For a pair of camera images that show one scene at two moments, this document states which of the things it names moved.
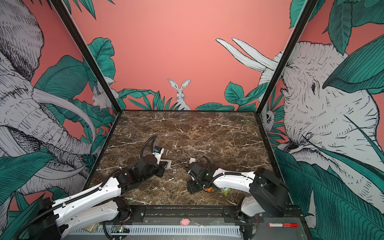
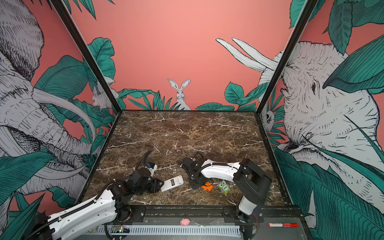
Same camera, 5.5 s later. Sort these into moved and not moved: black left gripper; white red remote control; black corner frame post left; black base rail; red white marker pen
Moved: white red remote control; black left gripper
Not moved: red white marker pen; black base rail; black corner frame post left
